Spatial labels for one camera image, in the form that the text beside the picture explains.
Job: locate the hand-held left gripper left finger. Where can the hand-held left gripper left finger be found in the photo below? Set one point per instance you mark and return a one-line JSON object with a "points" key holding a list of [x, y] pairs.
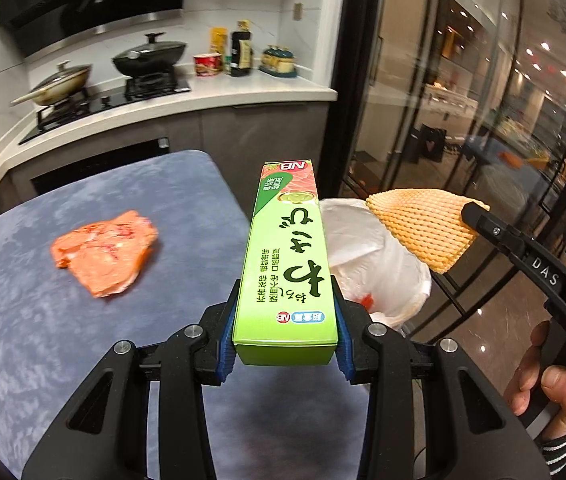
{"points": [[225, 355]]}

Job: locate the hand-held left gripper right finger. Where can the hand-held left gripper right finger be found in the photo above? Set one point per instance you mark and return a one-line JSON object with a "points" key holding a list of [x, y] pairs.
{"points": [[345, 355]]}

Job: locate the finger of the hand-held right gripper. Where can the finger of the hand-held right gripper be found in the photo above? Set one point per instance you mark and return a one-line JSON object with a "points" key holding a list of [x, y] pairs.
{"points": [[493, 232]]}

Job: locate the red plastic bag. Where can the red plastic bag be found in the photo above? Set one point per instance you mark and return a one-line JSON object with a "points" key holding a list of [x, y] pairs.
{"points": [[368, 301]]}

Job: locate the yellow foam net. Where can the yellow foam net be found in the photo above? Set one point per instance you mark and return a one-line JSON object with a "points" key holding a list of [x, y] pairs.
{"points": [[423, 225]]}

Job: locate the long green carton box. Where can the long green carton box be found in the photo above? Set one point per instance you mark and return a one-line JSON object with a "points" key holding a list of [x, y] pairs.
{"points": [[283, 260]]}

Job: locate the white plastic bag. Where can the white plastic bag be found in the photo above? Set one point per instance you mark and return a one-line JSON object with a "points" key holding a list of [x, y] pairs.
{"points": [[363, 240]]}

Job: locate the person's right forearm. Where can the person's right forearm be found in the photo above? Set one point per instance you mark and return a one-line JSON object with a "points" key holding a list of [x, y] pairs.
{"points": [[558, 455]]}

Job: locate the person's right hand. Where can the person's right hand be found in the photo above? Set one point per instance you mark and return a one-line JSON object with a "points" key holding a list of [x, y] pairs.
{"points": [[565, 390]]}

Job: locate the black framed glass door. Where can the black framed glass door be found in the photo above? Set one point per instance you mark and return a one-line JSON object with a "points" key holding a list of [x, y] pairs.
{"points": [[463, 85]]}

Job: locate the orange printed plastic bag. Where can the orange printed plastic bag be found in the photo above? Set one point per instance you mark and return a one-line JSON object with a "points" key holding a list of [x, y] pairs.
{"points": [[105, 252]]}

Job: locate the blue-grey table cloth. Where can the blue-grey table cloth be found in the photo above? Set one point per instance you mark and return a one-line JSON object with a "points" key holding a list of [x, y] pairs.
{"points": [[38, 360]]}

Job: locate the grey kitchen cabinet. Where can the grey kitchen cabinet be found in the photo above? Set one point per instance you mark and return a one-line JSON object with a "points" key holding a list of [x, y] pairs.
{"points": [[263, 160]]}

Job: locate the black built-in oven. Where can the black built-in oven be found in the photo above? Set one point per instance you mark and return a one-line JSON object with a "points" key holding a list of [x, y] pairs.
{"points": [[103, 165]]}

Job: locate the white kitchen counter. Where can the white kitchen counter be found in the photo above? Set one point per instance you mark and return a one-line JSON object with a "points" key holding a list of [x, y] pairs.
{"points": [[273, 92]]}

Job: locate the condiment jar set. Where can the condiment jar set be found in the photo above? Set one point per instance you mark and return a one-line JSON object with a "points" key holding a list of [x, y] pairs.
{"points": [[278, 62]]}

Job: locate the black gas stove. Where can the black gas stove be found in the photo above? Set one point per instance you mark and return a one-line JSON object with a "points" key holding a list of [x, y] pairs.
{"points": [[113, 102]]}

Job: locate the red instant noodle cup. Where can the red instant noodle cup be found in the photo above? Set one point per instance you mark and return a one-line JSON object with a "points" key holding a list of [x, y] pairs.
{"points": [[207, 66]]}

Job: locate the small spice bottle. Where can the small spice bottle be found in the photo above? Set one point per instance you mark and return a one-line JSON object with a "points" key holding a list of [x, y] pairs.
{"points": [[226, 65]]}

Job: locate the black wok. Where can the black wok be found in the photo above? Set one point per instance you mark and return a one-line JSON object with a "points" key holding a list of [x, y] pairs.
{"points": [[148, 65]]}

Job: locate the dark soy sauce bottle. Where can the dark soy sauce bottle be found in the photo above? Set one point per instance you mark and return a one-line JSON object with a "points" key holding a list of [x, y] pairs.
{"points": [[241, 52]]}

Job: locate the beige frying pan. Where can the beige frying pan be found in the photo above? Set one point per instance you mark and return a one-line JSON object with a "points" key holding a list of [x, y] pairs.
{"points": [[58, 92]]}

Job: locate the black wok lid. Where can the black wok lid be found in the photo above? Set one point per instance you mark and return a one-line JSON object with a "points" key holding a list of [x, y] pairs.
{"points": [[155, 49]]}

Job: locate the yellow food packet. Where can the yellow food packet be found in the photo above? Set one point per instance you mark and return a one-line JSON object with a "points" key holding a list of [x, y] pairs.
{"points": [[218, 40]]}

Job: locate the glass pan lid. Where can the glass pan lid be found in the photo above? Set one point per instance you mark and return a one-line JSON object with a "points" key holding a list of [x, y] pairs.
{"points": [[65, 77]]}

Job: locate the wall outlet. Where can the wall outlet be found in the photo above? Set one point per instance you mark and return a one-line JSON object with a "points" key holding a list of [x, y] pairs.
{"points": [[299, 11]]}

